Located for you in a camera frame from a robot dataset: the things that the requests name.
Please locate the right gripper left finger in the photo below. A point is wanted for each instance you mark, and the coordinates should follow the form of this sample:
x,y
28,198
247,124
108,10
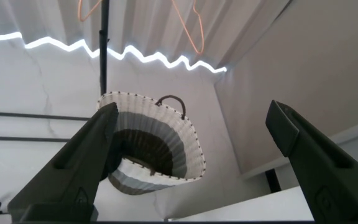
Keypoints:
x,y
73,174

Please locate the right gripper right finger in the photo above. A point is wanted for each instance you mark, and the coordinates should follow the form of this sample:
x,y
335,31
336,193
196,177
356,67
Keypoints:
x,y
328,174

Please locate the white laundry basket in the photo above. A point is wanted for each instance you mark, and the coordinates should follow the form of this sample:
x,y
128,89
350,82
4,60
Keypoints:
x,y
179,137

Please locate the black clothes rack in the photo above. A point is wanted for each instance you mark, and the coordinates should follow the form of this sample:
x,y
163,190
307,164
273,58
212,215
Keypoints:
x,y
104,46

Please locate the white curtain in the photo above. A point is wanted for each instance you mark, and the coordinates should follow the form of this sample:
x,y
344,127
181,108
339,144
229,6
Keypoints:
x,y
135,25

